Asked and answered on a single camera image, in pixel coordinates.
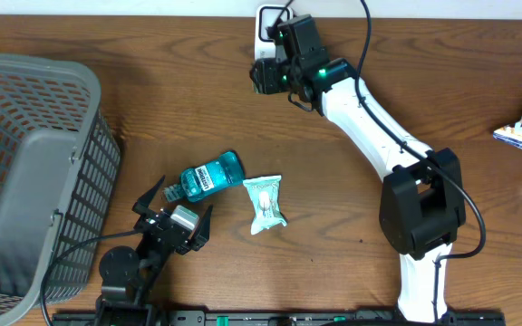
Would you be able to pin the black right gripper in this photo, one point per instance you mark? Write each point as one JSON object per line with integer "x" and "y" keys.
{"x": 263, "y": 76}

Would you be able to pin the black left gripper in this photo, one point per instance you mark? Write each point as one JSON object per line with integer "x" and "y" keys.
{"x": 149, "y": 220}

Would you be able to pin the blue mouthwash bottle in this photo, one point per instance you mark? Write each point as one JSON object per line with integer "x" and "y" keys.
{"x": 197, "y": 183}

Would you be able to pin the green wet wipes pack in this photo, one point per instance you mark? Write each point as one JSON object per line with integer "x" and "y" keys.
{"x": 264, "y": 194}

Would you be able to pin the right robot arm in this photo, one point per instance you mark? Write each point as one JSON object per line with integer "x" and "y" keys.
{"x": 422, "y": 206}

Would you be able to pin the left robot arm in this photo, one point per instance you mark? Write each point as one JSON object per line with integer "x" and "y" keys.
{"x": 128, "y": 274}

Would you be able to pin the white barcode scanner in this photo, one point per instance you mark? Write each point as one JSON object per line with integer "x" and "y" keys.
{"x": 266, "y": 16}

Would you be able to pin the grey plastic shopping basket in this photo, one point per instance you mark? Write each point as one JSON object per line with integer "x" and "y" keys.
{"x": 58, "y": 166}

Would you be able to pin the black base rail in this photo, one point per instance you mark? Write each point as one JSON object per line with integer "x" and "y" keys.
{"x": 200, "y": 318}

